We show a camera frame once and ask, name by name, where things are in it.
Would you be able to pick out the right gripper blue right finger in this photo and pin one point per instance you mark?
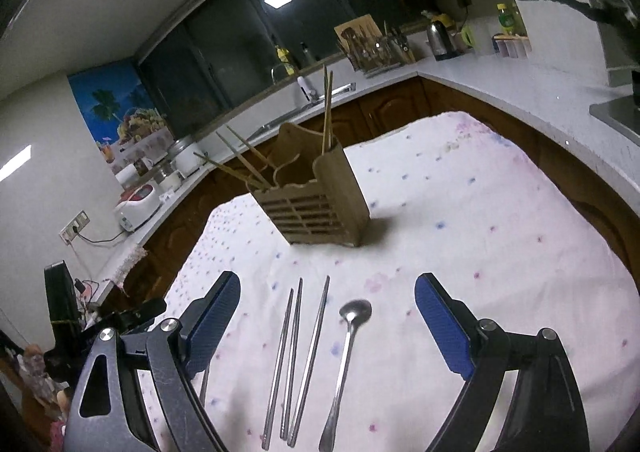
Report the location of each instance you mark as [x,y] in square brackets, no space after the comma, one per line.
[451,324]

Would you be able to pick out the person left hand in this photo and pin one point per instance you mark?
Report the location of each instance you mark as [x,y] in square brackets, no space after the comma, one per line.
[48,393]

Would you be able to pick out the fruit beach poster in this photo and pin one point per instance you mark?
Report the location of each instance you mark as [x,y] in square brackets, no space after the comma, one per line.
[120,115]

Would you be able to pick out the steel chopstick thin right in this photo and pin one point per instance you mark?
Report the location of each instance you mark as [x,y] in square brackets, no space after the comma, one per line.
[309,366]

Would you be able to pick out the dark kitchen window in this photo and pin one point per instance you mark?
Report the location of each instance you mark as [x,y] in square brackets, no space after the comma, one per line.
[225,52]

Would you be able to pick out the green drink bottle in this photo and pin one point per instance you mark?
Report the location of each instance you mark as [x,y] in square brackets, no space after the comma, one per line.
[506,19]

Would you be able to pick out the white pot with lid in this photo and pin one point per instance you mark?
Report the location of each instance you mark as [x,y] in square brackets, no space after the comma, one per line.
[186,155]

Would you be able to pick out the floral white tablecloth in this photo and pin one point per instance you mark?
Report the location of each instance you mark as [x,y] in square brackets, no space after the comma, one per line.
[457,213]

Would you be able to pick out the wooden cutting board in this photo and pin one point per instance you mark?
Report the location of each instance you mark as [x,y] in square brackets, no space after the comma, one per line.
[364,26]

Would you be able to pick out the electric steel kettle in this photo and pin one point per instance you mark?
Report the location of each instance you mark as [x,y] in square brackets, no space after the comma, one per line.
[440,41]

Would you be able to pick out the dish drying rack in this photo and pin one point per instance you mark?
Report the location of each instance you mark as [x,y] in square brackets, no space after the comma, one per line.
[373,55]

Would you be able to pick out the spice jar rack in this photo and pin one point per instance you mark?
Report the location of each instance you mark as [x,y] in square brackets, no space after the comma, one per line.
[512,46]

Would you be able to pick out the white red rice cooker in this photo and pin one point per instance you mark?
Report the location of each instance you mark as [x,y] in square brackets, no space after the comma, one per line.
[138,207]

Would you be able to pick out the wooden chopstick left pair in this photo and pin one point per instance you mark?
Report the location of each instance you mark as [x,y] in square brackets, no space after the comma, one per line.
[230,171]

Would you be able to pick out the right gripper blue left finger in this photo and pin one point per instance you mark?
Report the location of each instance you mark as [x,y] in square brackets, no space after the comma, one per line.
[205,321]

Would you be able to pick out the yellow detergent bottle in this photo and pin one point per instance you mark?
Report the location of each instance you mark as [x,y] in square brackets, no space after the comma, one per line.
[285,57]

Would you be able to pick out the kitchen sink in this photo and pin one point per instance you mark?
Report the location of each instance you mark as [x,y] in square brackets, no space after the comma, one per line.
[346,88]

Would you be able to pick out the wall power socket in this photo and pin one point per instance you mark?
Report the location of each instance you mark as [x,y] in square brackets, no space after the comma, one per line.
[74,227]

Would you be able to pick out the steel spoon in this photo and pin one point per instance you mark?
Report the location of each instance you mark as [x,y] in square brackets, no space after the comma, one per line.
[354,313]

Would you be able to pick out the wooden utensil holder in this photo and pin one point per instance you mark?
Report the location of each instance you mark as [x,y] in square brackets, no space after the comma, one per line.
[315,197]

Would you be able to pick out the faucet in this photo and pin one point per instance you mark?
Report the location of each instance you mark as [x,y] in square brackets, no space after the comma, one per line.
[309,92]

